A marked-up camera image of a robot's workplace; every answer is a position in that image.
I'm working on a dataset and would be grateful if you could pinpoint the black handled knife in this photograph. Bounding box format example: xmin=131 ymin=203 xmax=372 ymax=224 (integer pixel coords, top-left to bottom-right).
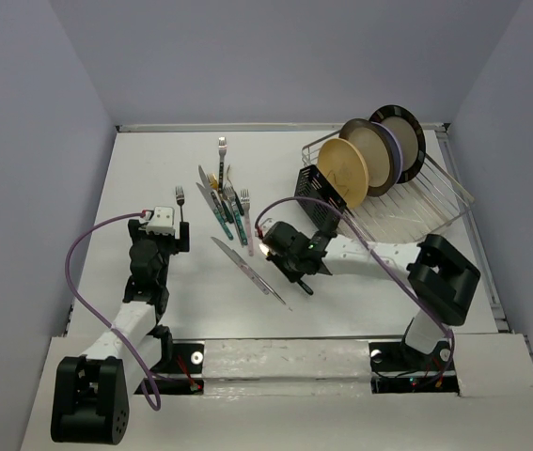
xmin=296 ymin=279 xmax=314 ymax=296

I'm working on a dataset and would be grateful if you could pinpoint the black handled fork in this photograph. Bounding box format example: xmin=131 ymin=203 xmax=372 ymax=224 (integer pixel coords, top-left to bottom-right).
xmin=175 ymin=185 xmax=185 ymax=222

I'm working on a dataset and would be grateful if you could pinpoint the pink handled knife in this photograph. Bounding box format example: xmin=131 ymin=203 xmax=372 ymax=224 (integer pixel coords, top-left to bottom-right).
xmin=211 ymin=237 xmax=287 ymax=305

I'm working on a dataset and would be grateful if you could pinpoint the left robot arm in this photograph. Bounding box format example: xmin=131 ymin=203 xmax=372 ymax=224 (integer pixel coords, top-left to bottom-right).
xmin=50 ymin=207 xmax=190 ymax=445

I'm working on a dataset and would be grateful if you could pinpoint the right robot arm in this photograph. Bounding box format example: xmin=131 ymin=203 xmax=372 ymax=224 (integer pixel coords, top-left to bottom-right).
xmin=260 ymin=220 xmax=481 ymax=368

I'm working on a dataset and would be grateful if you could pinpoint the black utensil caddy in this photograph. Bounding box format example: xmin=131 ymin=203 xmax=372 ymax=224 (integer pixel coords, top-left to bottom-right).
xmin=294 ymin=164 xmax=347 ymax=233

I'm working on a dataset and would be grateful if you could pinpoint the yellow plate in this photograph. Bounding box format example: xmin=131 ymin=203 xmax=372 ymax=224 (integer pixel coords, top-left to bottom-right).
xmin=317 ymin=138 xmax=369 ymax=209

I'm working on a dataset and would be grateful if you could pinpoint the purple plate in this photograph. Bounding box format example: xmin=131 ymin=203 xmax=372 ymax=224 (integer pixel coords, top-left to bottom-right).
xmin=374 ymin=122 xmax=403 ymax=184

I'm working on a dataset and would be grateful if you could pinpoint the brown rimmed beige plate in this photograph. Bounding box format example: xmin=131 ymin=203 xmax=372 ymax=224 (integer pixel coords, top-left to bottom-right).
xmin=339 ymin=118 xmax=395 ymax=197

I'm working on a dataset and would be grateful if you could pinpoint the clear drain tray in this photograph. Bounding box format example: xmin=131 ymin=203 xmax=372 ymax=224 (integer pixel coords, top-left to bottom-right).
xmin=340 ymin=178 xmax=466 ymax=245

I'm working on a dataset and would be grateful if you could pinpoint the black patterned plate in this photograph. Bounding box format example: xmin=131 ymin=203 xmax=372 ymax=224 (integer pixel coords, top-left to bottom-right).
xmin=369 ymin=104 xmax=426 ymax=184

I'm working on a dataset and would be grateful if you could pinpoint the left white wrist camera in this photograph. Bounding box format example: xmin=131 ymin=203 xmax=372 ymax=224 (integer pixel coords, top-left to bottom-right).
xmin=145 ymin=206 xmax=175 ymax=236

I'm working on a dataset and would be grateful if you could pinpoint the green marbled handle knife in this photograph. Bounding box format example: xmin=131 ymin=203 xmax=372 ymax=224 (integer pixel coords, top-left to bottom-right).
xmin=196 ymin=183 xmax=234 ymax=241

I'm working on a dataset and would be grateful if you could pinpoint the gold fork green handle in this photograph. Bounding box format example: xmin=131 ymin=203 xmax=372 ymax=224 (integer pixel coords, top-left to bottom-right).
xmin=208 ymin=173 xmax=233 ymax=224

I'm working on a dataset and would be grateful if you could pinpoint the grey marbled handle knife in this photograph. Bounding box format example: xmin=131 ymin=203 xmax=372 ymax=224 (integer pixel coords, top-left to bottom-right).
xmin=198 ymin=165 xmax=233 ymax=224

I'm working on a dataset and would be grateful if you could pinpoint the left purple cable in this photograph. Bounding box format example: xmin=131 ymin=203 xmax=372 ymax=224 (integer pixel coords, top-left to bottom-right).
xmin=65 ymin=210 xmax=164 ymax=412

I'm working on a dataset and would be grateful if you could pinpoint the silver fork black handle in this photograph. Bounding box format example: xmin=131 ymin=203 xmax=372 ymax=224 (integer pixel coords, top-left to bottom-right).
xmin=218 ymin=136 xmax=227 ymax=193

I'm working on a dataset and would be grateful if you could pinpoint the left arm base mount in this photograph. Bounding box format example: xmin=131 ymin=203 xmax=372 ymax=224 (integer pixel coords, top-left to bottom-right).
xmin=151 ymin=342 xmax=205 ymax=396

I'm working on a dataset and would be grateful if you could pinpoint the wire dish rack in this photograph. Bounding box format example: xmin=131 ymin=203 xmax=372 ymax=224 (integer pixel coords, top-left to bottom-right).
xmin=300 ymin=135 xmax=477 ymax=249

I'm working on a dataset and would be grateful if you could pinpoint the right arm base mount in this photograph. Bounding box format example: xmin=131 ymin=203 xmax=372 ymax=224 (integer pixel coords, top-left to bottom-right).
xmin=369 ymin=341 xmax=460 ymax=395

